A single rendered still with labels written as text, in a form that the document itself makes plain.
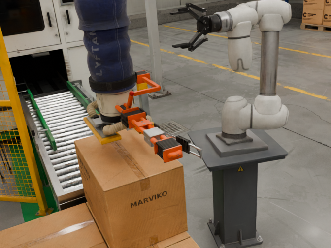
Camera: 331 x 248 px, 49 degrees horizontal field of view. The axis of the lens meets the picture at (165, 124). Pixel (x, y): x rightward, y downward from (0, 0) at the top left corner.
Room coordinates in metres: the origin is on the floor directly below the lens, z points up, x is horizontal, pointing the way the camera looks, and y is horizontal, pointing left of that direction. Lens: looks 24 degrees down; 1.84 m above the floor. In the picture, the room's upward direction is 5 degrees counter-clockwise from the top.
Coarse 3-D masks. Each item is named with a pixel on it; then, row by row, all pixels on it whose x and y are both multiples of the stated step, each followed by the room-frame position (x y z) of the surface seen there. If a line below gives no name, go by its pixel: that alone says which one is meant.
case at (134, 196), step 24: (96, 144) 1.80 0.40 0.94; (120, 144) 1.78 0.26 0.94; (144, 144) 1.75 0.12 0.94; (96, 168) 1.54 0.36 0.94; (120, 168) 1.52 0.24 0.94; (144, 168) 1.50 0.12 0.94; (168, 168) 1.48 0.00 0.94; (96, 192) 1.51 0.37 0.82; (120, 192) 1.36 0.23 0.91; (144, 192) 1.41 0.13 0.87; (168, 192) 1.46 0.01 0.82; (96, 216) 1.63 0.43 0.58; (120, 216) 1.36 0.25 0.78; (144, 216) 1.40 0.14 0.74; (168, 216) 1.45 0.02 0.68; (120, 240) 1.35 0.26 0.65; (144, 240) 1.40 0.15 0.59
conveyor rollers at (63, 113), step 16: (48, 96) 3.95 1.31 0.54; (64, 96) 3.93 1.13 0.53; (32, 112) 3.46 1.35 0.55; (48, 112) 3.43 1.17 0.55; (64, 112) 3.40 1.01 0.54; (80, 112) 3.37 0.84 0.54; (64, 128) 2.97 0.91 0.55; (80, 128) 2.94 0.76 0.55; (48, 144) 2.71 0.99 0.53; (64, 144) 2.67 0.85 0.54; (64, 160) 2.40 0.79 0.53; (64, 176) 2.15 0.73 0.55; (80, 176) 2.18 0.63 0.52
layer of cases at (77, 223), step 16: (80, 208) 1.77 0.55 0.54; (32, 224) 1.66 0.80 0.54; (48, 224) 1.65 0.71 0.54; (64, 224) 1.63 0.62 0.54; (80, 224) 1.62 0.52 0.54; (96, 224) 1.61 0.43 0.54; (0, 240) 1.55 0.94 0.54; (16, 240) 1.54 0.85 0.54; (32, 240) 1.53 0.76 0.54; (48, 240) 1.52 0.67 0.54; (64, 240) 1.50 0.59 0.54; (80, 240) 1.49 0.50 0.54; (96, 240) 1.48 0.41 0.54; (176, 240) 1.43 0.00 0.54; (192, 240) 1.42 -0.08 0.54
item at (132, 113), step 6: (132, 108) 1.50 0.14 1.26; (138, 108) 1.51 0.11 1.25; (126, 114) 1.46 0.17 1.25; (132, 114) 1.46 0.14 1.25; (138, 114) 1.43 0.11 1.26; (144, 114) 1.44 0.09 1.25; (126, 120) 1.41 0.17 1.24; (138, 120) 1.43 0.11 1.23; (126, 126) 1.42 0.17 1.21; (132, 126) 1.41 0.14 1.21
